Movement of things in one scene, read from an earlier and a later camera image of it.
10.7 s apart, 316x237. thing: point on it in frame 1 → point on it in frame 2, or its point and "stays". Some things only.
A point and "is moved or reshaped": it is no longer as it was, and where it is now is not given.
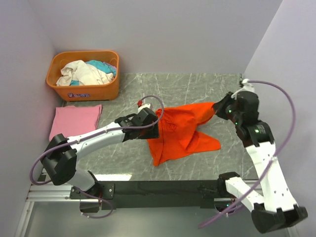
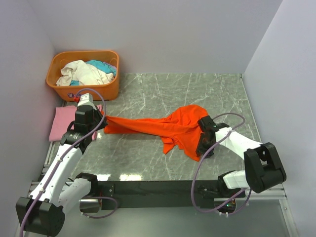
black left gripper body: [151, 132] → [98, 120]
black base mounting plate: [151, 194] stays
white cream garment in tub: [85, 74] stays
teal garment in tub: [99, 65] stays
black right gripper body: [232, 114] → [203, 144]
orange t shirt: [178, 133] is moved or reshaped
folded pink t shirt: [73, 120] stays
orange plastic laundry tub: [93, 92] stays
